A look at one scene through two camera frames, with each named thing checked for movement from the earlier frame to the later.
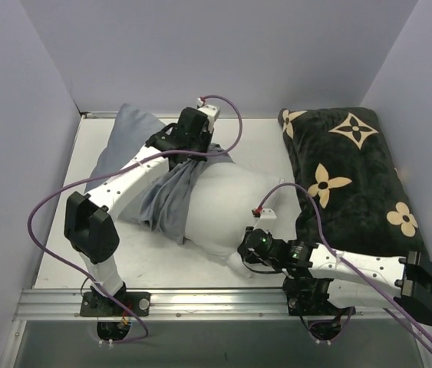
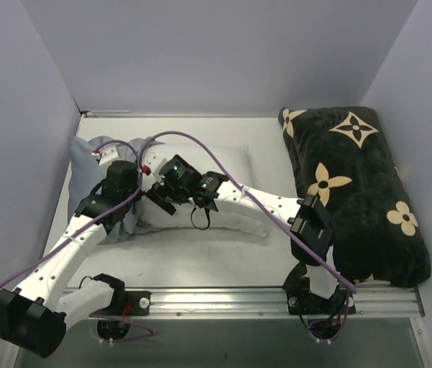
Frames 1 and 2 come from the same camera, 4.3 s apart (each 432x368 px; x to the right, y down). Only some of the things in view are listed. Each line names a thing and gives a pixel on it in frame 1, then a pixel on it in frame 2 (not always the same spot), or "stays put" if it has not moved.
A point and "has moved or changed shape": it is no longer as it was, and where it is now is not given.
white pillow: (225, 201) has moved or changed shape
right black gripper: (247, 250) -> (162, 196)
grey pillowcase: (165, 202) -> (84, 169)
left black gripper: (186, 152) -> (122, 165)
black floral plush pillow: (342, 156) stays put
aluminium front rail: (202, 304) stays put
